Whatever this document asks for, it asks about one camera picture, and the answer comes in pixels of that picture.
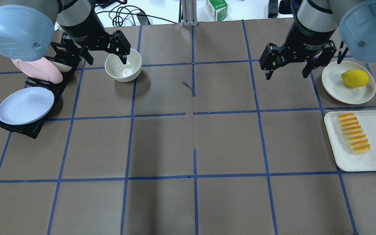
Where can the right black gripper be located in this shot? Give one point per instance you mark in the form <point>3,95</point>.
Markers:
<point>306,38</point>

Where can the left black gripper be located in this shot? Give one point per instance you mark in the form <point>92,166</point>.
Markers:
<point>83,32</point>

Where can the blue plate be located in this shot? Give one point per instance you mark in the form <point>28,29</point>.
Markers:
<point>26,106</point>

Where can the striped yellow bread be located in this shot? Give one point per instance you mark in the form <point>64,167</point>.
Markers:
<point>353,133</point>

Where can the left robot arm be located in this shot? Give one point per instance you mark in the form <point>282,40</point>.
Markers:
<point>27,29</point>

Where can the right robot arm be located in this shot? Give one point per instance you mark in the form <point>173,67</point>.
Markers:
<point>314,22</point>

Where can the white plate in rack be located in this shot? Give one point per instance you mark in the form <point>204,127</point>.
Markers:
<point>61,67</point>

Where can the cream round plate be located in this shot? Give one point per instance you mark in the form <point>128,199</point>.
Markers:
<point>336,88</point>

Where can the pink plate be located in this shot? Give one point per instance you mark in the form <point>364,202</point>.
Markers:
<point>40,69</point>

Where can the cream bowl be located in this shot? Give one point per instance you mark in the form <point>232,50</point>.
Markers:
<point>124,72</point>

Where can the yellow lemon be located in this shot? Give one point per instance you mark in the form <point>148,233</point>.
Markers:
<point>355,78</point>

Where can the green white carton box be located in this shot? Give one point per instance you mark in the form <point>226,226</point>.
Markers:
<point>218,9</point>

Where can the black dish rack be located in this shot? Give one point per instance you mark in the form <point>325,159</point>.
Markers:
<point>67,53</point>

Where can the cream rectangular tray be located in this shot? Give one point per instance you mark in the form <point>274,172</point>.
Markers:
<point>344,158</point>

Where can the aluminium frame post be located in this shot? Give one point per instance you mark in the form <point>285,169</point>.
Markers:
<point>188,13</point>

